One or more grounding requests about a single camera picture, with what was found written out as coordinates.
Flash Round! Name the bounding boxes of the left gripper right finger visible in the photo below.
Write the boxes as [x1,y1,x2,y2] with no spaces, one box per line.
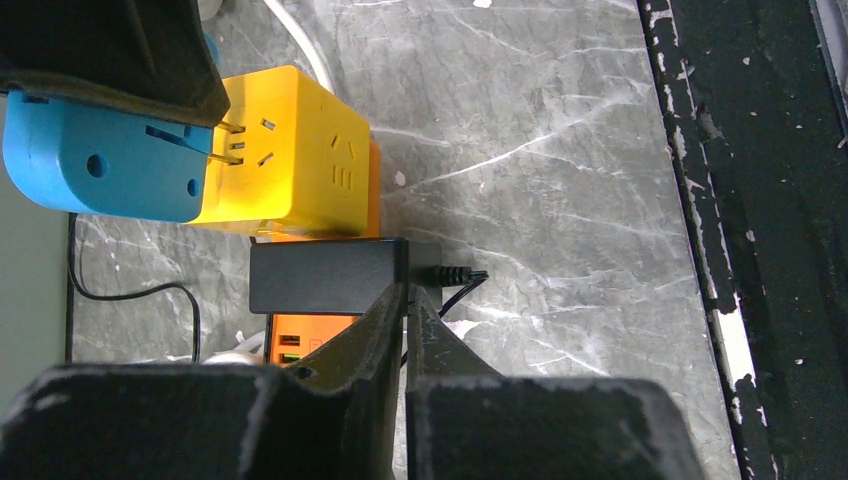
[406,288,704,479]

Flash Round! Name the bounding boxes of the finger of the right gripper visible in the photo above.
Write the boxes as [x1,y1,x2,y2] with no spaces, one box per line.
[1,1,230,127]

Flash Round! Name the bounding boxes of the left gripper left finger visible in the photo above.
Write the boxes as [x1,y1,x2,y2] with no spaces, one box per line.
[1,283,406,479]

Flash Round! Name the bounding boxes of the orange power strip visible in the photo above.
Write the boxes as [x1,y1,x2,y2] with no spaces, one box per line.
[263,138,381,366]

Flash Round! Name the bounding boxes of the light blue adapter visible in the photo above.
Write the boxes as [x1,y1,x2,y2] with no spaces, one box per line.
[2,91,213,223]

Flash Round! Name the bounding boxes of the black power adapter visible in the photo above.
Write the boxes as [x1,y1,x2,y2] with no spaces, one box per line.
[249,237,442,315]

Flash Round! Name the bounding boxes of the thin black adapter cable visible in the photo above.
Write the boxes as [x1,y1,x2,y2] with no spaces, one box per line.
[66,211,492,369]

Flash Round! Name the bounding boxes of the yellow cube socket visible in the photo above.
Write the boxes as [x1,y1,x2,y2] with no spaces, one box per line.
[191,66,380,241]

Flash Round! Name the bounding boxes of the white cable of orange strip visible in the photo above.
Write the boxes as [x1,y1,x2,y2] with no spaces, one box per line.
[261,0,338,94]

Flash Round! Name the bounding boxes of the translucent green storage box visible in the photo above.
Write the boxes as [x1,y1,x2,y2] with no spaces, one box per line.
[0,99,74,412]

